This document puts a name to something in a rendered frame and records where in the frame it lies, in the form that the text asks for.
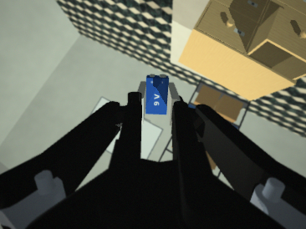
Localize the blue 9v battery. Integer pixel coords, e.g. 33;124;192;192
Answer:
145;74;169;115

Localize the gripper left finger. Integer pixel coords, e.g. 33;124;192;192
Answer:
0;81;146;229

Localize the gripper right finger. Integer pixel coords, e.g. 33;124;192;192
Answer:
167;82;306;229

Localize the light wooden chest of drawers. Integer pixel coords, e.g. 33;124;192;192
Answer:
178;0;297;100

